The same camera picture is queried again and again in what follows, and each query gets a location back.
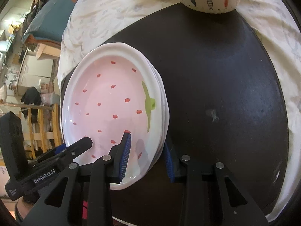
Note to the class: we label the black square board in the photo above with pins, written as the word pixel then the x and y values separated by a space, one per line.
pixel 211 75

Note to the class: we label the yellow wooden rack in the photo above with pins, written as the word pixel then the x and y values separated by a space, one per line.
pixel 56 122

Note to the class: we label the person's left forearm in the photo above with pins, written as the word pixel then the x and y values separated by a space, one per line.
pixel 23 209

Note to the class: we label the light wooden nightstand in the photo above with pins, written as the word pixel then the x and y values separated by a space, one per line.
pixel 47 50

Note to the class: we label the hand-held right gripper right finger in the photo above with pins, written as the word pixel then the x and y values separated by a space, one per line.
pixel 169 164

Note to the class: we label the black cloth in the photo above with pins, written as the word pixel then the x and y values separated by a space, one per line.
pixel 31 96

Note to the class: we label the teal padded bed guard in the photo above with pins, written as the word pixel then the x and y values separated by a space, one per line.
pixel 54 16

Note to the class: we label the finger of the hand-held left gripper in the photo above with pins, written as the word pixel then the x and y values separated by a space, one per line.
pixel 56 151
pixel 80 144

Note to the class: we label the white kitchen counter cabinet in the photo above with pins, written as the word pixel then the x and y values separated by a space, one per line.
pixel 35 68

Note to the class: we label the large pink strawberry plate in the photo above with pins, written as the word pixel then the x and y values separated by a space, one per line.
pixel 164 117

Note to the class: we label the pink patterned boxes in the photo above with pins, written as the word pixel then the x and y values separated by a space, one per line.
pixel 50 96

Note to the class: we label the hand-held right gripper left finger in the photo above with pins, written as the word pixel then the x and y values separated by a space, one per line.
pixel 122 160

